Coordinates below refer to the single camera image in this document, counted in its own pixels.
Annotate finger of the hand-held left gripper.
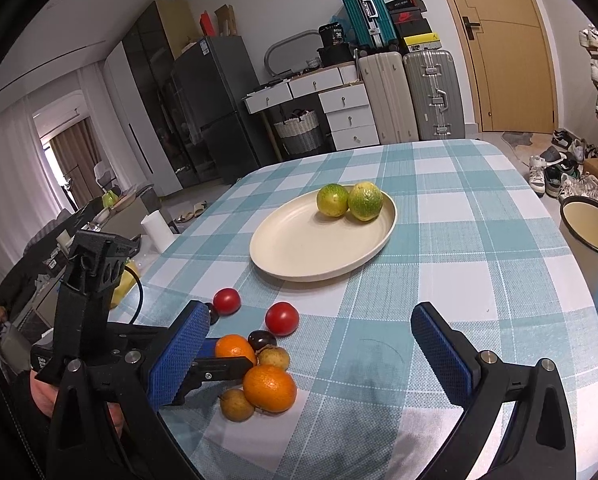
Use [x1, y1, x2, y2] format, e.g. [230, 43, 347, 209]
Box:
[171, 356, 256, 407]
[108, 322, 221, 359]

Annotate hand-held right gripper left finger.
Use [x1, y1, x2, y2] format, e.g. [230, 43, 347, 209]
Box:
[46, 300, 212, 480]

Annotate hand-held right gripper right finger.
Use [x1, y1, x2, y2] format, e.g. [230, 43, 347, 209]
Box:
[410, 302, 577, 480]

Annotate orange mandarin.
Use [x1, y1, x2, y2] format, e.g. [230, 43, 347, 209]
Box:
[214, 334, 258, 367]
[242, 364, 298, 414]

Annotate brown round fruit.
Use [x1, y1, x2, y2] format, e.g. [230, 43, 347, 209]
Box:
[257, 345, 291, 372]
[219, 388, 256, 423]

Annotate small red tomato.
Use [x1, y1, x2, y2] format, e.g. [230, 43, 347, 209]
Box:
[213, 288, 242, 316]

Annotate large red tomato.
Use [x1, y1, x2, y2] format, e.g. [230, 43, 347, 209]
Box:
[264, 302, 300, 337]

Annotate cream plate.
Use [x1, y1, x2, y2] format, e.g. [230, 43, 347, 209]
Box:
[249, 190, 398, 282]

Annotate person's left hand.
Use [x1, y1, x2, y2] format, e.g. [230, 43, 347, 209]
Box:
[29, 370, 130, 438]

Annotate yellow object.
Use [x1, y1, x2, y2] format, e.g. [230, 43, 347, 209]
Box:
[110, 259, 141, 310]

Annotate dark sofa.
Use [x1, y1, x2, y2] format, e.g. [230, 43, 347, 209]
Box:
[0, 210, 105, 341]

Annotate white paper towel roll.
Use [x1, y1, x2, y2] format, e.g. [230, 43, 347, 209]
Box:
[141, 211, 174, 254]

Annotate teal checkered tablecloth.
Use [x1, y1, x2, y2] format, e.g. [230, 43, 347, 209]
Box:
[106, 139, 598, 480]

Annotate brown curtain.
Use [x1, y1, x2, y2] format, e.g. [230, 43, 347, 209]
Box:
[49, 120, 106, 212]

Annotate beige slippers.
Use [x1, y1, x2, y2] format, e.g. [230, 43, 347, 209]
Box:
[171, 201, 209, 224]

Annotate green yellow citrus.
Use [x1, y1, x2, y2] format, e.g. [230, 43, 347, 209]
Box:
[347, 181, 383, 223]
[316, 183, 351, 218]

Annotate black glossy cabinet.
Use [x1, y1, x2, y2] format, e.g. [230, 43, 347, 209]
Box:
[104, 0, 201, 197]

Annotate cream bin with black rim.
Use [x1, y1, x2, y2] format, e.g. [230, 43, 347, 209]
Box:
[559, 195, 598, 267]

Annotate scattered sneakers group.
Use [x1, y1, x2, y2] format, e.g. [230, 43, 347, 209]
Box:
[528, 129, 598, 202]

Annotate dark grey fridge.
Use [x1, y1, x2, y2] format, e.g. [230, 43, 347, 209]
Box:
[171, 36, 276, 184]

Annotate woven laundry basket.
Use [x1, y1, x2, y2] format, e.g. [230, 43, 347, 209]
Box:
[273, 110, 326, 157]

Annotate silver suitcase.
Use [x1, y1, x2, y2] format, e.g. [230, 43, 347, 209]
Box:
[403, 49, 468, 142]

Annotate beige suitcase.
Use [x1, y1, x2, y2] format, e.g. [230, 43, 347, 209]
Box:
[357, 51, 421, 145]

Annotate white desk with drawers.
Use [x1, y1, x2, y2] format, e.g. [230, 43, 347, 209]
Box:
[244, 62, 381, 155]

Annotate cardboard boxes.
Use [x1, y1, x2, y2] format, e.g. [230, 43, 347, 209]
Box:
[199, 4, 238, 39]

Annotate oval grey mirror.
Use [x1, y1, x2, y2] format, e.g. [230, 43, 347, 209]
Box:
[264, 30, 321, 77]

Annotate yellow black shoe box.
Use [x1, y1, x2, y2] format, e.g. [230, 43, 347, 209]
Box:
[400, 31, 443, 54]

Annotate wooden door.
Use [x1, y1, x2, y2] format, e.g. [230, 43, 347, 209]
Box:
[429, 0, 558, 135]

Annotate black appliance box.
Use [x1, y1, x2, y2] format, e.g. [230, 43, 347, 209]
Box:
[317, 22, 356, 67]

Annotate teal suitcase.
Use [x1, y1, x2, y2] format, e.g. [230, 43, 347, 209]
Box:
[336, 0, 399, 52]

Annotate black cable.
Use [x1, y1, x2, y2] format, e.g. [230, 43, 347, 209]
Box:
[123, 264, 145, 326]

